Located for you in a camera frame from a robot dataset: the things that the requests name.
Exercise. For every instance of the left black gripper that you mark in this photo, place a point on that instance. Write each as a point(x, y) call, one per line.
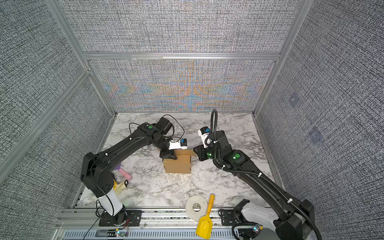
point(169, 155)

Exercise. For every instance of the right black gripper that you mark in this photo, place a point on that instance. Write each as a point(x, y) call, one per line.
point(201, 154)

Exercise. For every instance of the brown cardboard box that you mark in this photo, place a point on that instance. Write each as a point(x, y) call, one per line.
point(183, 163)

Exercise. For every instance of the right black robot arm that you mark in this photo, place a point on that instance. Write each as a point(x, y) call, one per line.
point(296, 219)

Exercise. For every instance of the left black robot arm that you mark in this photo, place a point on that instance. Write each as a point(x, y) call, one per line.
point(97, 169)

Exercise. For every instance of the yellow work glove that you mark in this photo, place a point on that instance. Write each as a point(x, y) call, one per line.
point(118, 188)

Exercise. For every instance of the white tape roll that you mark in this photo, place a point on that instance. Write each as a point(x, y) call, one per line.
point(196, 207)

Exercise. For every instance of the yellow plastic toy shovel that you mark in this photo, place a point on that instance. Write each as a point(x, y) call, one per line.
point(204, 228)

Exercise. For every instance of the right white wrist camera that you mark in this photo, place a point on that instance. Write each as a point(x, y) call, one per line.
point(204, 133)

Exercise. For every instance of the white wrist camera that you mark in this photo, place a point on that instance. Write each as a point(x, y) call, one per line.
point(204, 133)
point(181, 144)

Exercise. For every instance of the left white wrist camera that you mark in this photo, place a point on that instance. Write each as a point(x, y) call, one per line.
point(181, 144)

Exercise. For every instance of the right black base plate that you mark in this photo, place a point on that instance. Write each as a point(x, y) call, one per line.
point(231, 217)

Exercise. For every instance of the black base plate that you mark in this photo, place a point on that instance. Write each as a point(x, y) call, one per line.
point(130, 218)
point(231, 217)

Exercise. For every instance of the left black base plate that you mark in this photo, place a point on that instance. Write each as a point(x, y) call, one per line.
point(130, 218)

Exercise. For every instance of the aluminium front frame rail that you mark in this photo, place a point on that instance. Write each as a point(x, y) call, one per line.
point(155, 224)

